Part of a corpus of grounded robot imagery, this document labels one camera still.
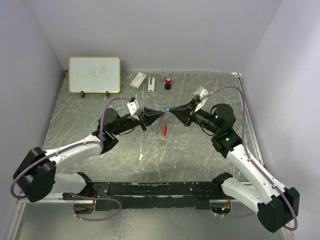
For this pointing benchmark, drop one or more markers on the grey keyring holder red handle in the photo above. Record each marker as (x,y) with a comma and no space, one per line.
(162,127)

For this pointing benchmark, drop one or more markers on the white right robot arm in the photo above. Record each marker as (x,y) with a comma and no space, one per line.
(274,203)

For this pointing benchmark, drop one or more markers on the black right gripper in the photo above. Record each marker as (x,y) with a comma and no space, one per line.
(185,112)

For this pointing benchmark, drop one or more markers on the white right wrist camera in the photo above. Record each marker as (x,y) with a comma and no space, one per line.
(199,94)

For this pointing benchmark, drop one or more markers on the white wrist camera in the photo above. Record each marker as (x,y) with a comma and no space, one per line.
(135,108)
(199,94)

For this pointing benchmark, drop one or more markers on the white stapler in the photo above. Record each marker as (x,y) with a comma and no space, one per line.
(151,84)

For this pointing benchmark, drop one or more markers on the blue tagged key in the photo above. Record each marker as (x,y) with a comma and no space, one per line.
(167,108)

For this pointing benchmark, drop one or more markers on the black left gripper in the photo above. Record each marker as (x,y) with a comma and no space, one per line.
(150,115)

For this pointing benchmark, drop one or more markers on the clear plastic cup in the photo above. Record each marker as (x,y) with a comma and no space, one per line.
(164,74)

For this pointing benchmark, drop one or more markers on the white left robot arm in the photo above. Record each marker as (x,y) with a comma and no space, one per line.
(38,175)

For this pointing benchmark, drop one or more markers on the red and black stamp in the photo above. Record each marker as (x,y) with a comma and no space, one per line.
(168,83)

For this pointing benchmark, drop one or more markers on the small whiteboard with yellow frame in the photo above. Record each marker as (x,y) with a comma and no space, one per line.
(94,74)

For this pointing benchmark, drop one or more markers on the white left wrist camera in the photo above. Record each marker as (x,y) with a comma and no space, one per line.
(135,108)

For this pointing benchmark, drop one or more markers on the white and green carton box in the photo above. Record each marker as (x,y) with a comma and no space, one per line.
(138,80)

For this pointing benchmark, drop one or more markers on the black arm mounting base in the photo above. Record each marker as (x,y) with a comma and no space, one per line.
(200,195)

